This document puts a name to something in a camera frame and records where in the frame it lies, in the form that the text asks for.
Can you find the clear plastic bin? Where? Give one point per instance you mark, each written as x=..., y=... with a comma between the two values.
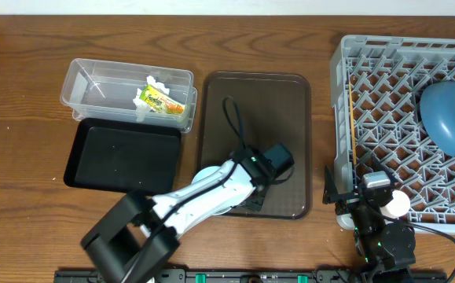
x=106, y=89

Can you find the pink cup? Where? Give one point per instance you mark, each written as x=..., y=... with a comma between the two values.
x=398, y=206

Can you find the brown serving tray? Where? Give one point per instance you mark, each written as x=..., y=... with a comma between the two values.
x=274, y=108

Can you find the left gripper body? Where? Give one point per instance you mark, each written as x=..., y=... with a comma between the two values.
x=257, y=207

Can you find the large blue bowl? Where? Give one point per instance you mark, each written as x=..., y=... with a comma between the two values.
x=437, y=110

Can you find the yellow green snack wrapper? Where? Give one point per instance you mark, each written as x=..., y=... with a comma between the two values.
x=156, y=100

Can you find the light blue rice bowl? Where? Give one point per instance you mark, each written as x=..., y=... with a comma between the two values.
x=203, y=173

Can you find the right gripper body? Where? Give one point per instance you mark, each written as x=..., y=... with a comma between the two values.
x=350, y=205

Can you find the wooden chopstick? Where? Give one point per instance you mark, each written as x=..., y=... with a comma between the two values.
x=351, y=105
x=354, y=153

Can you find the black plastic tray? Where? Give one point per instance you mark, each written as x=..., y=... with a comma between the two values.
x=122, y=157

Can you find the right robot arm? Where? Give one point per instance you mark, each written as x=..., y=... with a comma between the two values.
x=387, y=247

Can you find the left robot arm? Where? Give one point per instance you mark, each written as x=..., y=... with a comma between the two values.
x=135, y=239

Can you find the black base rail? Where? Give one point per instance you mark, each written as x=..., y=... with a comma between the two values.
x=203, y=276

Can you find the grey dishwasher rack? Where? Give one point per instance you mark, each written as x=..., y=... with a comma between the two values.
x=388, y=76

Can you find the white tissue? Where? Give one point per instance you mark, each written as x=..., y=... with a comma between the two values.
x=141, y=113

